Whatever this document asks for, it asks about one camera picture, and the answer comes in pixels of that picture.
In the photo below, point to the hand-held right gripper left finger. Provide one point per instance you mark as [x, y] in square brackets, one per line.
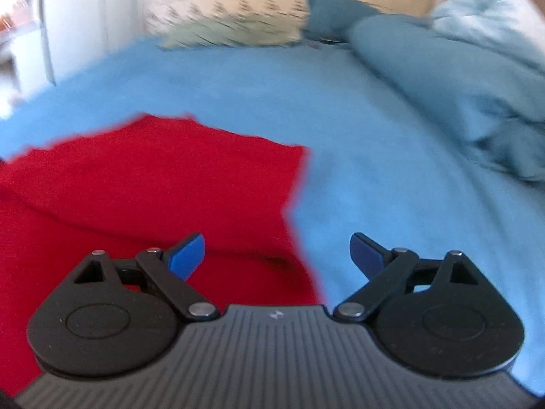
[186, 257]

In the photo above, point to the blue bed sheet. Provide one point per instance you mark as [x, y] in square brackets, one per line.
[383, 170]

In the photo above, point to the red garment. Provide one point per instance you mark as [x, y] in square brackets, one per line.
[140, 204]

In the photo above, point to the patterned cream pillow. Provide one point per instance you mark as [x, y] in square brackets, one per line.
[230, 8]

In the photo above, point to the blue duvet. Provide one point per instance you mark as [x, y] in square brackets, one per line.
[443, 81]

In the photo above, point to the light blue blanket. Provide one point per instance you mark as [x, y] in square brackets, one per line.
[489, 17]

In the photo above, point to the white cabinet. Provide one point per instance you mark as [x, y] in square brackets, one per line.
[76, 25]

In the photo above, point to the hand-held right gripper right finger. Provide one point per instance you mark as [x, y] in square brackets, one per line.
[365, 256]

